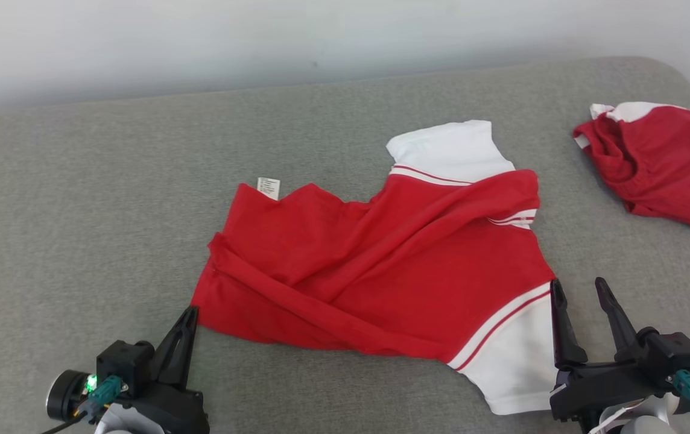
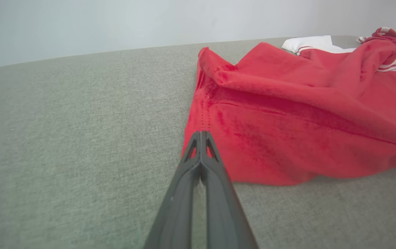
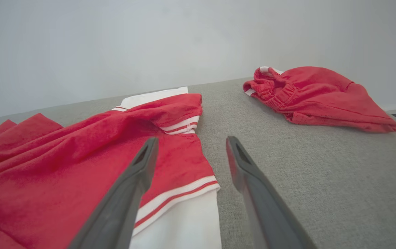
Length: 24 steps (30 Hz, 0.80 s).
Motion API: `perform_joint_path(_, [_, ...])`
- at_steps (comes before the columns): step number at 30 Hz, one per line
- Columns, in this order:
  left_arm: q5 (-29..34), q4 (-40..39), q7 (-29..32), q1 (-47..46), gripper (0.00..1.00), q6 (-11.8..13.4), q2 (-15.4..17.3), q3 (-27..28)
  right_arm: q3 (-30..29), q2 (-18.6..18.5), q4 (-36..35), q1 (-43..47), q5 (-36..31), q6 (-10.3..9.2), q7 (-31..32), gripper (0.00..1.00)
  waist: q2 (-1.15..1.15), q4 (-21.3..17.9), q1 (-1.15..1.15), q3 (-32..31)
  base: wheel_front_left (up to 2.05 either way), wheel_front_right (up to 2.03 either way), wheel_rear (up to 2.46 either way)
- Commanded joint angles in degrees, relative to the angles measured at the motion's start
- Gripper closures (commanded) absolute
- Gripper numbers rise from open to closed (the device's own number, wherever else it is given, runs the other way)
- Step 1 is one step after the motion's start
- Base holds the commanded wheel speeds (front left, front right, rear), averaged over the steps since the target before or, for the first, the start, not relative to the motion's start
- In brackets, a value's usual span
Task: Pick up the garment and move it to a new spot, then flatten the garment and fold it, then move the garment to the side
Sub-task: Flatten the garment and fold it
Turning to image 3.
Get red shorts white trim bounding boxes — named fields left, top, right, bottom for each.
left=243, top=66, right=396, bottom=133

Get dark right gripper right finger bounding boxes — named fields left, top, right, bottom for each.
left=226, top=136, right=318, bottom=249

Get red white basketball jersey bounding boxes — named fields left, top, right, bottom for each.
left=0, top=86, right=222, bottom=249

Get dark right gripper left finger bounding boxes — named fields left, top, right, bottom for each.
left=67, top=137, right=159, bottom=249

